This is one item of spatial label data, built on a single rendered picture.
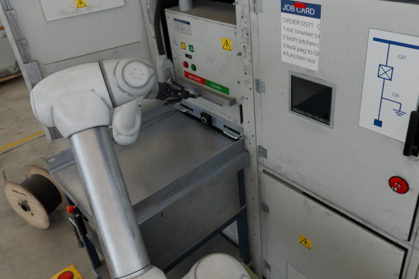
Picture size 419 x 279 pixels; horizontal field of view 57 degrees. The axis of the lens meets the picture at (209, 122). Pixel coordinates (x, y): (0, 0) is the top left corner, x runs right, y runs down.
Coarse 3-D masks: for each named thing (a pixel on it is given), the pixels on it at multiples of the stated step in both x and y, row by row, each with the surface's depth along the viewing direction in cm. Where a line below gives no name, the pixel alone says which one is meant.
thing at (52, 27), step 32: (0, 0) 160; (32, 0) 165; (64, 0) 168; (96, 0) 173; (128, 0) 182; (32, 32) 170; (64, 32) 176; (96, 32) 182; (128, 32) 189; (32, 64) 174; (64, 64) 180
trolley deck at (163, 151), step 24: (168, 120) 201; (120, 144) 186; (144, 144) 184; (168, 144) 182; (192, 144) 180; (216, 144) 178; (48, 168) 175; (72, 168) 173; (120, 168) 170; (144, 168) 168; (168, 168) 166; (192, 168) 164; (240, 168) 168; (72, 192) 159; (144, 192) 154; (192, 192) 153; (144, 216) 143; (168, 216) 148
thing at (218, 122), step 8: (184, 104) 201; (192, 104) 197; (192, 112) 199; (200, 112) 193; (208, 112) 188; (216, 120) 184; (224, 120) 180; (224, 128) 182; (232, 128) 177; (240, 128) 173
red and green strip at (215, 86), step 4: (188, 72) 188; (188, 76) 189; (192, 76) 187; (196, 76) 184; (196, 80) 185; (200, 80) 183; (204, 80) 180; (208, 80) 178; (204, 84) 182; (208, 84) 179; (212, 84) 177; (216, 84) 174; (216, 88) 175; (220, 88) 173; (224, 88) 171; (228, 88) 169; (224, 92) 172; (228, 92) 170
